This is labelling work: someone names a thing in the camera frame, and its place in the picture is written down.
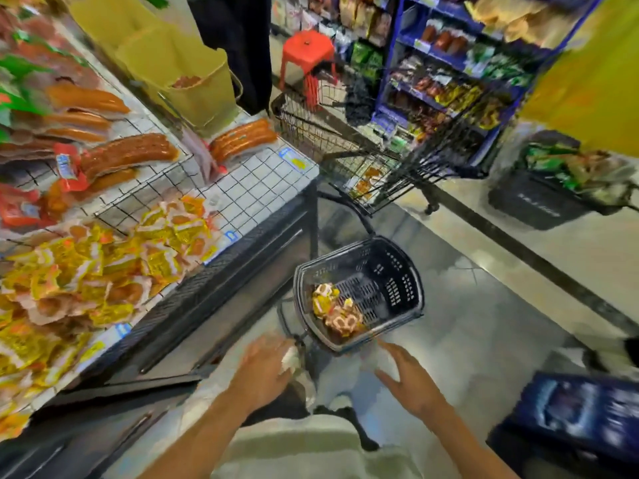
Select person's right forearm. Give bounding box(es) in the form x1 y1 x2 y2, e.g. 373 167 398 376
417 402 523 479

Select red stool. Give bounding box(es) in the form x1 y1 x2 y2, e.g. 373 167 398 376
278 29 343 112

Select black shorts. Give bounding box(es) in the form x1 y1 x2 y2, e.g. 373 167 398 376
242 382 383 453

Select blue yellow price label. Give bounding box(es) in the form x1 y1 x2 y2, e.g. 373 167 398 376
83 321 135 362
202 229 243 262
276 144 313 174

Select person's left shoe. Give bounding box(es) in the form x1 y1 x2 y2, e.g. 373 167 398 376
282 342 321 413

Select person's left forearm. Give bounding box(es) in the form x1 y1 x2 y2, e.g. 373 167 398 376
138 394 263 479

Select pile of small snack packets tier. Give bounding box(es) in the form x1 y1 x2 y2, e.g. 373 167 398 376
0 192 223 442

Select black basket holding groceries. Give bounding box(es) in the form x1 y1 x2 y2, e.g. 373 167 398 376
487 132 639 232

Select yellow bin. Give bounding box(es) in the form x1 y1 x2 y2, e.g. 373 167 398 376
62 0 166 58
112 23 246 138

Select heap of yellow sausage bundles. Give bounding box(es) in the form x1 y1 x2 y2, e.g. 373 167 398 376
310 281 367 342

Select long orange sausage pack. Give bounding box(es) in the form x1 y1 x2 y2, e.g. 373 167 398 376
206 116 281 166

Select person's right hand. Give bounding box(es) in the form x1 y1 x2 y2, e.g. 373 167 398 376
372 339 451 423

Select dark blue display stand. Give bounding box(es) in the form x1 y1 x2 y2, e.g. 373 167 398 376
487 369 639 479

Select store shelving with packaged goods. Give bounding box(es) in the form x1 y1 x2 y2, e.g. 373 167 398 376
270 0 399 96

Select person's left hand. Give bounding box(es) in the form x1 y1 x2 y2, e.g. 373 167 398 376
226 332 301 415

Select black shopping basket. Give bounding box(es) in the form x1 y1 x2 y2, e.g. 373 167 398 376
292 234 427 357

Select pile of sausage packets tier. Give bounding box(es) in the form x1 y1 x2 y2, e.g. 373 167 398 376
0 9 136 166

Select tiled white display table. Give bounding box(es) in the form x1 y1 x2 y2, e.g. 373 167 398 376
0 45 323 479

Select red label brown sausage pack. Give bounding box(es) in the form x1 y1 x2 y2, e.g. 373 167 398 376
52 131 184 198

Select yellow display panel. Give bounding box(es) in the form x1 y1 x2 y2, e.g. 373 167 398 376
517 0 639 162

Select black wire shopping cart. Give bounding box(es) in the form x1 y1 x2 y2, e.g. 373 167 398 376
268 75 525 218

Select blue goods rack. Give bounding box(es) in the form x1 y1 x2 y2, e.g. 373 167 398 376
371 0 608 178

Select person's shoe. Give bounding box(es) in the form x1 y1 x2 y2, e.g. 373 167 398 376
282 342 321 413
582 334 639 377

